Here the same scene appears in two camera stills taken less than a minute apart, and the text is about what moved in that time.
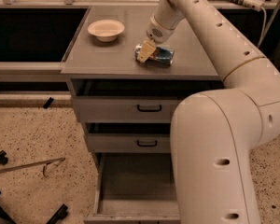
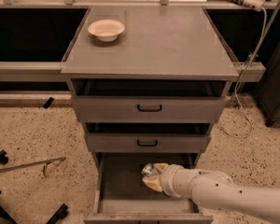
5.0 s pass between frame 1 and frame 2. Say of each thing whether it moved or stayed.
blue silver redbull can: moved
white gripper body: moved
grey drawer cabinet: stayed
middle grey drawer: stayed
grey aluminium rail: stayed
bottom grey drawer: stayed
